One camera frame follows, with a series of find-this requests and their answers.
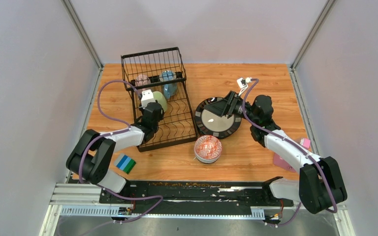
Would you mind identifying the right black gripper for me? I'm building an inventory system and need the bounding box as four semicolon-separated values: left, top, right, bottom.
204;90;258;124

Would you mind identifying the black rimmed white plate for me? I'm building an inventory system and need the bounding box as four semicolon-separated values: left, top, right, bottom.
195;97;242;139

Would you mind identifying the red patterned white bowl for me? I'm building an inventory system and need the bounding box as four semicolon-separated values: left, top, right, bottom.
194;135;222;164

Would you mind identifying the blue butterfly mug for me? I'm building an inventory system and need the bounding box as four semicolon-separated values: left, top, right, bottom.
159;70;177;99

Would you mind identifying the pink ceramic mug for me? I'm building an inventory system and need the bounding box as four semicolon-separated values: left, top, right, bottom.
135;74;151;89

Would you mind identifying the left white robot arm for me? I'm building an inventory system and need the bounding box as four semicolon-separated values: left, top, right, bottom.
66;102;164;203

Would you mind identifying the pink box with mirror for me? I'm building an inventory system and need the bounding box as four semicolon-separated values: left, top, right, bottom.
273;138;311;173

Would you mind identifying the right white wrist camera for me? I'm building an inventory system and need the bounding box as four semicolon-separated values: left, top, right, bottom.
237;77;252;96

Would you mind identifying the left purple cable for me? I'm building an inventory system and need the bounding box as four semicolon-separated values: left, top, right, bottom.
78;80;164;225

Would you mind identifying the blue green striped sponge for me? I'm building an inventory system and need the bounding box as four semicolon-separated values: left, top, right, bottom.
114;153;136;174

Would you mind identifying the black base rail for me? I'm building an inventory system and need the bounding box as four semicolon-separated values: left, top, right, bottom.
50;179;346;225

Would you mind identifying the light green mug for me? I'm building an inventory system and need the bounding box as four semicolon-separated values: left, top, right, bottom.
153;91;168;113

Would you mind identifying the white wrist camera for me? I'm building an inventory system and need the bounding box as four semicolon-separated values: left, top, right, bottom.
140;89;156;109
237;77;252;96

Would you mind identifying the black wire dish rack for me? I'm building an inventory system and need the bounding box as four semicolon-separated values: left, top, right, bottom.
121;47;198;152

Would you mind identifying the purple cable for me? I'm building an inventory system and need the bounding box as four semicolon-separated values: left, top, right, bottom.
78;80;164;225
241;78;338;228

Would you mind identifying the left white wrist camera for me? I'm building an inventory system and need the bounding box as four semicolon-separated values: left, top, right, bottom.
140;89;156;109

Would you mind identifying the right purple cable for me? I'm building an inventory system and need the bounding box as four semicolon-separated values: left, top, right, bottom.
241;78;338;228

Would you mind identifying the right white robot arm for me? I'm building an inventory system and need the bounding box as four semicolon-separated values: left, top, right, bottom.
204;91;348;214

